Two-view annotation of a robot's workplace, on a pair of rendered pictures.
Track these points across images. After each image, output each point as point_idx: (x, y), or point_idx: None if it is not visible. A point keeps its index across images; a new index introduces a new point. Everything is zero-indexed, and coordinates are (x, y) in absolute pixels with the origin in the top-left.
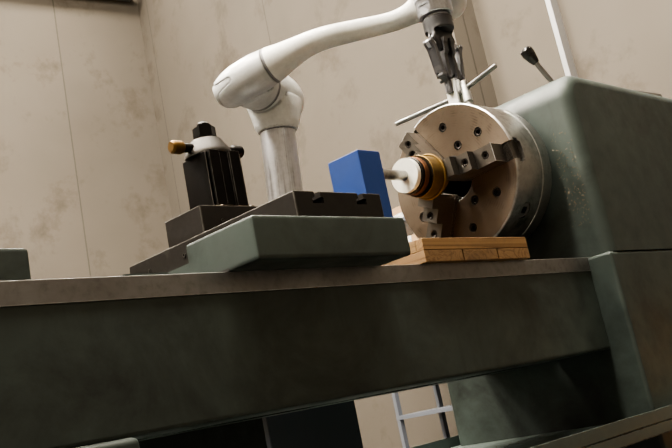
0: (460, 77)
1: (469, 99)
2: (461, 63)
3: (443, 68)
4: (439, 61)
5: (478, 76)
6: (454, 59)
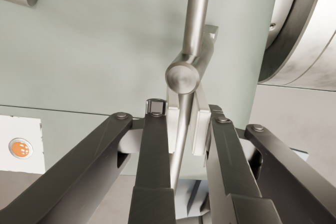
0: (167, 103)
1: (210, 40)
2: (88, 152)
3: (271, 140)
4: (306, 163)
5: None
6: (153, 169)
